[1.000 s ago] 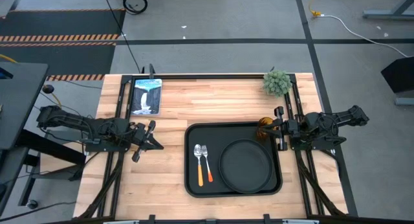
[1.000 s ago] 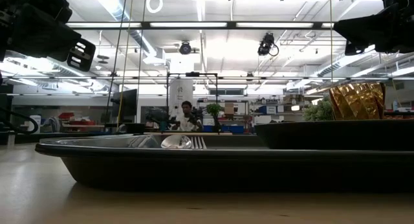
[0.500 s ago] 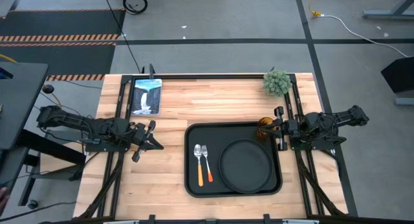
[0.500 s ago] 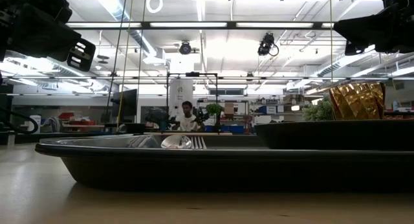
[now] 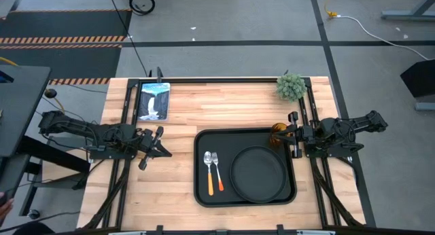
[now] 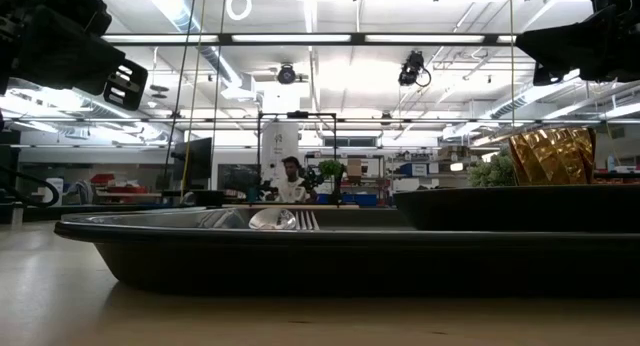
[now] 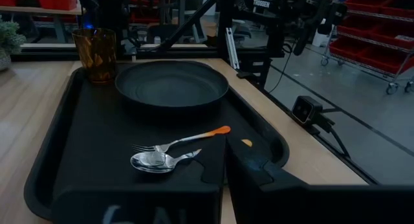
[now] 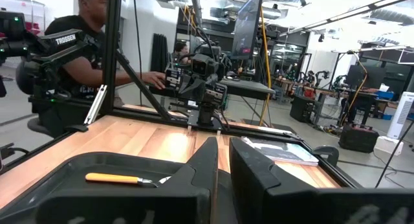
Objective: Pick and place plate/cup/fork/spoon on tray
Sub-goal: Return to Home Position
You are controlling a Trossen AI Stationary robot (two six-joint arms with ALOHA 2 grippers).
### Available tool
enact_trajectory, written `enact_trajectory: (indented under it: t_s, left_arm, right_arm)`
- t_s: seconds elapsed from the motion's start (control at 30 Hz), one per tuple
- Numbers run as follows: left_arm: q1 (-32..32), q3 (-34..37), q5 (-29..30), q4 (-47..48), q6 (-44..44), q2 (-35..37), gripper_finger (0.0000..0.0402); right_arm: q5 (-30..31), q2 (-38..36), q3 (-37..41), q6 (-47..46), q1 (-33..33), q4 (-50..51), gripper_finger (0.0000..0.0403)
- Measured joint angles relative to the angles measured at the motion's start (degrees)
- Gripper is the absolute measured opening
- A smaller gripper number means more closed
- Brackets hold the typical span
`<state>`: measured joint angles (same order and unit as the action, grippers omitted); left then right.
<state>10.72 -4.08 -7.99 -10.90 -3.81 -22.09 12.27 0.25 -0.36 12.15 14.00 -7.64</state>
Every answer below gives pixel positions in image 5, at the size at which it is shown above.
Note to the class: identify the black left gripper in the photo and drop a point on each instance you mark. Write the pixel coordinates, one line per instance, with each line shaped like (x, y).
(149, 146)

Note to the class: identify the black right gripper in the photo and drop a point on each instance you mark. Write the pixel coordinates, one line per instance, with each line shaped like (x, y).
(306, 134)

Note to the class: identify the black round plate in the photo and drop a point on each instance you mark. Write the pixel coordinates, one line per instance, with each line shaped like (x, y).
(258, 174)

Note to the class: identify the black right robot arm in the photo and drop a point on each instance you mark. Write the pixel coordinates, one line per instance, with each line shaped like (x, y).
(357, 123)

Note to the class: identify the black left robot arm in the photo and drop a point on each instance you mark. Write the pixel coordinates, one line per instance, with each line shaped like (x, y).
(78, 129)

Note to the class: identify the black rectangular tray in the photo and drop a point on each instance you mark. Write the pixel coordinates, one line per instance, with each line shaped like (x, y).
(204, 140)

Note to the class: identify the small green artificial plant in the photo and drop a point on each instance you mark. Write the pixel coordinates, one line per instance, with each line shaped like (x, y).
(291, 87)

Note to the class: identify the waterfall picture book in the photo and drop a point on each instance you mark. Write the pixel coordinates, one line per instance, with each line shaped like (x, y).
(154, 100)

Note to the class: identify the black round desk foot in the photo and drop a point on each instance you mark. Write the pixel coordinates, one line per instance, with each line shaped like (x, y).
(34, 214)
(50, 93)

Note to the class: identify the black angular stand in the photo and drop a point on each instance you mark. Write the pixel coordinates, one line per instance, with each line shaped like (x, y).
(419, 78)

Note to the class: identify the person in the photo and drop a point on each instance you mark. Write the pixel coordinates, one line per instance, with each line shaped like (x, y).
(34, 230)

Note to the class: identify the black desk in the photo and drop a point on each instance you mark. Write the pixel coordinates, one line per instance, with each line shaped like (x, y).
(20, 102)

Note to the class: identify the black hazard-striped floor mat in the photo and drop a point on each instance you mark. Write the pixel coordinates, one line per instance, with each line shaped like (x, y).
(64, 24)

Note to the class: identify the person's hand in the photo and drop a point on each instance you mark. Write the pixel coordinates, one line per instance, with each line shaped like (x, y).
(5, 208)

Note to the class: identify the grey table foot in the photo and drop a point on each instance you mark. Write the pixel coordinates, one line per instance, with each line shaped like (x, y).
(408, 15)

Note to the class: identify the black aluminium table frame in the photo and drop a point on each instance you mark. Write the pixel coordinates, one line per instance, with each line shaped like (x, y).
(221, 80)

